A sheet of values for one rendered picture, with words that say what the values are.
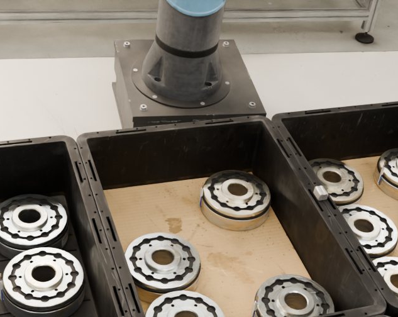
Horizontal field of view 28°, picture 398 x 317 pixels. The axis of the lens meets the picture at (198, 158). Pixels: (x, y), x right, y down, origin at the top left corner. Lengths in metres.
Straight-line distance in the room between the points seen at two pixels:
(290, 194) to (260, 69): 0.67
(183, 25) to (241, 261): 0.46
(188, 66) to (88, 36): 1.81
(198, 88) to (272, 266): 0.44
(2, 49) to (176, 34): 1.78
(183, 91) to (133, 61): 0.15
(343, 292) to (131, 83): 0.63
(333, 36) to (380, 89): 1.67
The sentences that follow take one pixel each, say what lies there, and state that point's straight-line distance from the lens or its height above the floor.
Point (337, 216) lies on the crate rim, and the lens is 1.06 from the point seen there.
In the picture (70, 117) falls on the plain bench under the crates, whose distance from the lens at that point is 1.56.
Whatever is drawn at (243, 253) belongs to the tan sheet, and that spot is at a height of 0.83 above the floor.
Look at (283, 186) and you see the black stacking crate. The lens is 1.16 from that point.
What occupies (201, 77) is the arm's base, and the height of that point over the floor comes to 0.85.
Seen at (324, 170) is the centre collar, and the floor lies 0.87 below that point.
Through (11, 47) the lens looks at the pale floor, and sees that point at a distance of 3.13.
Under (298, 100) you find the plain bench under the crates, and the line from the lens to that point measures 1.69.
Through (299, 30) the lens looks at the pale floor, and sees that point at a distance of 3.44.
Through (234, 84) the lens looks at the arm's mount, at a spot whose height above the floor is 0.80.
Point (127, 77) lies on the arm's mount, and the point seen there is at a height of 0.81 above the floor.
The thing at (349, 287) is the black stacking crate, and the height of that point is 0.90.
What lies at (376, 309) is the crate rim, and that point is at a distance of 0.96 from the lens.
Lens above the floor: 1.62
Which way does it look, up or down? 38 degrees down
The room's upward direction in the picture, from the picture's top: 8 degrees clockwise
